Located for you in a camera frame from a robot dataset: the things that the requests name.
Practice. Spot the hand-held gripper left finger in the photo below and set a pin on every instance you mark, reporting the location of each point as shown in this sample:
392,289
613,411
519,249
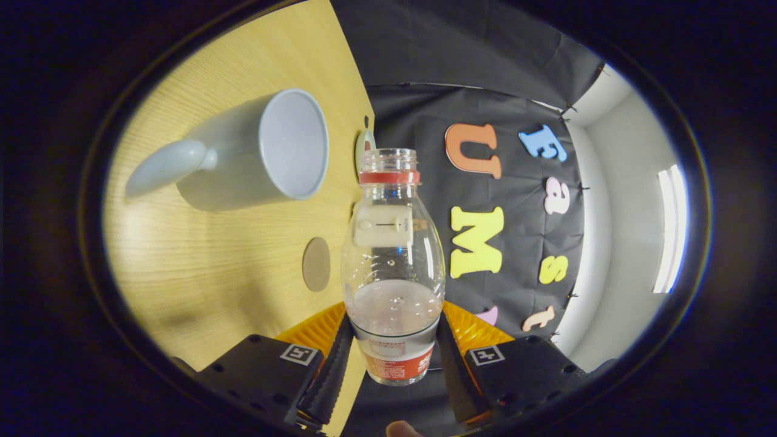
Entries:
267,370

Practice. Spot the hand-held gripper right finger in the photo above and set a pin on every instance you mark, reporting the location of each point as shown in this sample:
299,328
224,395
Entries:
528,370

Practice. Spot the round brown coaster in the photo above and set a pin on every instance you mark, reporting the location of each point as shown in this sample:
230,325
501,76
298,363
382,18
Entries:
316,264

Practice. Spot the clear plastic juice bottle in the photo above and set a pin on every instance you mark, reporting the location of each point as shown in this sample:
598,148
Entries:
393,303

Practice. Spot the white cup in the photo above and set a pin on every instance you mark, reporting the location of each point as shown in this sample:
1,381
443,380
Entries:
243,164

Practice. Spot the wooden table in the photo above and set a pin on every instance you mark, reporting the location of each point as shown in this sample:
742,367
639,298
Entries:
212,267

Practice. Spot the large ceiling light panel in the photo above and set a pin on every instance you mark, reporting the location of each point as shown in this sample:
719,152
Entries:
671,230

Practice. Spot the pale green plate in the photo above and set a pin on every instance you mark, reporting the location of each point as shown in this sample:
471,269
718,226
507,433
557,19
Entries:
362,152

